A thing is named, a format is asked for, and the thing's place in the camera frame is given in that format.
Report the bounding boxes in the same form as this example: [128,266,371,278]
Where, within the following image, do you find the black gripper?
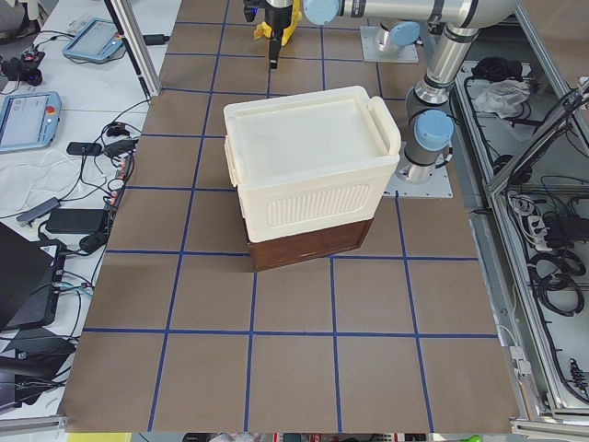
[243,0,294,69]

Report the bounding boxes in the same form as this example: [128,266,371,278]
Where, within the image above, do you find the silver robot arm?
[396,23,479,185]
[303,1,518,83]

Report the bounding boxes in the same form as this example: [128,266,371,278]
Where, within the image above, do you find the yellow plush toy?
[253,11,303,46]

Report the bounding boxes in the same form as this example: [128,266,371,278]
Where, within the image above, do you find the cream plastic storage box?
[224,86,401,243]

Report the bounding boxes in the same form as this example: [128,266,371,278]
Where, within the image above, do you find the blue teach pendant far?
[62,18,123,64]

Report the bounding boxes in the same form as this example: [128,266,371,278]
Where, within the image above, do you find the blue teach pendant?
[62,18,123,64]
[1,91,62,153]

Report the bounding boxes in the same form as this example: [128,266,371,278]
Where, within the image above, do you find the white crumpled cloth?
[473,80,531,119]

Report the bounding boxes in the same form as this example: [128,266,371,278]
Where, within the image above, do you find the blue teach pendant near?
[1,91,62,153]

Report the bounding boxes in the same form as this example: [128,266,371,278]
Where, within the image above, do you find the black power adapter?
[45,208,105,234]

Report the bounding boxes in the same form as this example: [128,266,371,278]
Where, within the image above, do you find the black laptop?
[1,225,65,332]

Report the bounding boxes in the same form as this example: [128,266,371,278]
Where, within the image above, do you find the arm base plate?
[360,26,419,64]
[383,142,454,199]

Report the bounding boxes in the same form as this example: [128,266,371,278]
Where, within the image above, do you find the aluminium frame post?
[104,0,162,99]

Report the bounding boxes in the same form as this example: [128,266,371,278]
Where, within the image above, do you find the coiled black cables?
[528,252,586,319]

